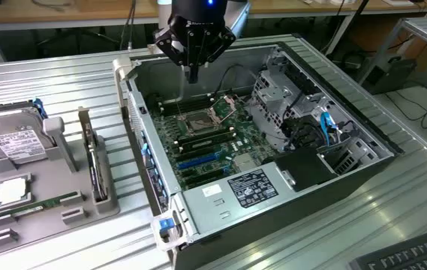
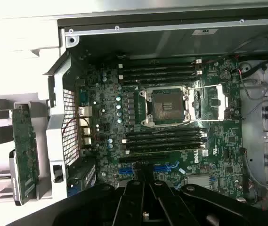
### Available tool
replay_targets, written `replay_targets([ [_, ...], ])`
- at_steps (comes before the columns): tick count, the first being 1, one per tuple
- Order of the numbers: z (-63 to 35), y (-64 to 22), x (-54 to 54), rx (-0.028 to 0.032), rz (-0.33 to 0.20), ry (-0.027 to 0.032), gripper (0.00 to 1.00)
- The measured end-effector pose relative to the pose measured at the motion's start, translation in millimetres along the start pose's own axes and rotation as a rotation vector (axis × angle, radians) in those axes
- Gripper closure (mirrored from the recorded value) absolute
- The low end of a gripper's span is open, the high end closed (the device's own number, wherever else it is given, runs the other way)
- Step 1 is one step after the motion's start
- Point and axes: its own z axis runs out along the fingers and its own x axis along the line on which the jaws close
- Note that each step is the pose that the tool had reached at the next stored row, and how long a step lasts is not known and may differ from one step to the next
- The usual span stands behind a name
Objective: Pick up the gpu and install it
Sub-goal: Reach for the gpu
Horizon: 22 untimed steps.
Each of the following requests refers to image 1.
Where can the CPU socket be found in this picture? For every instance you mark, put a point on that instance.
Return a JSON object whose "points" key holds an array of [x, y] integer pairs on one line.
{"points": [[200, 123]]}

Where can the black computer tower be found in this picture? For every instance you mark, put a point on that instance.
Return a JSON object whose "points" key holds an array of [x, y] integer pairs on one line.
{"points": [[393, 76]]}

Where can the green motherboard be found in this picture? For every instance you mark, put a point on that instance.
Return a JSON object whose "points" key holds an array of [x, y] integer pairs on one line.
{"points": [[236, 140]]}

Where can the blue expansion slot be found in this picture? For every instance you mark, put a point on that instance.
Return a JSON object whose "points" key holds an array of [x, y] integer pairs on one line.
{"points": [[202, 162]]}

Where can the long black expansion slot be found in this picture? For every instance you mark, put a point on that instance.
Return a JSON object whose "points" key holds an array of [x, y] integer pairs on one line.
{"points": [[208, 181], [204, 175], [206, 152]]}

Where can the blue case latch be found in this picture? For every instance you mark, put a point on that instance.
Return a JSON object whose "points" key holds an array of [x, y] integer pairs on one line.
{"points": [[166, 225]]}

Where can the silver CPU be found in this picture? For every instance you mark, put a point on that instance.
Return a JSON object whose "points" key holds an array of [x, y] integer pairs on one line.
{"points": [[11, 191]]}

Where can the black RAM stick white label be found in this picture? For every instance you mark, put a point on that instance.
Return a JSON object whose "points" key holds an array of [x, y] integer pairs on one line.
{"points": [[206, 142]]}

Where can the silver power supply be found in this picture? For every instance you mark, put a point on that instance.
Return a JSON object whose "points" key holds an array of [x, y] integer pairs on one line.
{"points": [[213, 208]]}

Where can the black plastic shroud box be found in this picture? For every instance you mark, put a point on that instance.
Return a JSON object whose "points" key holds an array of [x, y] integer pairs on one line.
{"points": [[304, 168]]}

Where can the metal disk bay cage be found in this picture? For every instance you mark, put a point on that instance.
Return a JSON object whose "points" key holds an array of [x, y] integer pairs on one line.
{"points": [[273, 95]]}

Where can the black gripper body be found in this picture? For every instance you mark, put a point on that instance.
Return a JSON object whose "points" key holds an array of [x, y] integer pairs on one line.
{"points": [[198, 17]]}

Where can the blue disk caddy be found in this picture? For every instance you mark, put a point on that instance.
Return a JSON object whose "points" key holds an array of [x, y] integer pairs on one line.
{"points": [[40, 108]]}

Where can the black chair base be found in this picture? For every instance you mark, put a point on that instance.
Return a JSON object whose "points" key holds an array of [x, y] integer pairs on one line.
{"points": [[86, 36]]}

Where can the green RAM stick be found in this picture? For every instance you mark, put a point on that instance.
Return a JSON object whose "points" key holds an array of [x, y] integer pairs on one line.
{"points": [[37, 208]]}

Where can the black keyboard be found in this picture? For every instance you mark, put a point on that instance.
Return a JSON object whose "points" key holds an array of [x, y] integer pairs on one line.
{"points": [[416, 253]]}

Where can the open PC case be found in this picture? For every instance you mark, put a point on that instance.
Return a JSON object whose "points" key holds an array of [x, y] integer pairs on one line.
{"points": [[310, 202]]}

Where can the silver hard disk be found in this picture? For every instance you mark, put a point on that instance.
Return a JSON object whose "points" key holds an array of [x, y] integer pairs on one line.
{"points": [[11, 135]]}

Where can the graphics card with metal bracket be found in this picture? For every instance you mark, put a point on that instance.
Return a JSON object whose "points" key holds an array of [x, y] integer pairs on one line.
{"points": [[93, 157]]}

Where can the black RAM slot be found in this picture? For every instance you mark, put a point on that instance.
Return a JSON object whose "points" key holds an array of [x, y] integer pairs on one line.
{"points": [[198, 132], [188, 109], [185, 105], [184, 102], [202, 135]]}

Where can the grey parts rack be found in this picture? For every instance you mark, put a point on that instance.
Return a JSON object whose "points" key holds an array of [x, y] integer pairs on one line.
{"points": [[49, 182]]}

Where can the white corner bracket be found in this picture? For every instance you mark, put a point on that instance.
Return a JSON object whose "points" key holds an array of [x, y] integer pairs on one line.
{"points": [[124, 67], [161, 242]]}

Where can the metal socket cover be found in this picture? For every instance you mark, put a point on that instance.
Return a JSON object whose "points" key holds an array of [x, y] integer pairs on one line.
{"points": [[225, 111]]}

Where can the wooden desk white frame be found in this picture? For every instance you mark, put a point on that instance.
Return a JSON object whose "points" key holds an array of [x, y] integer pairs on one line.
{"points": [[49, 14], [310, 7]]}

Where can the short black expansion slot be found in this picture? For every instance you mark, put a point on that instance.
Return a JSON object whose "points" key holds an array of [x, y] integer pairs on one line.
{"points": [[194, 172]]}

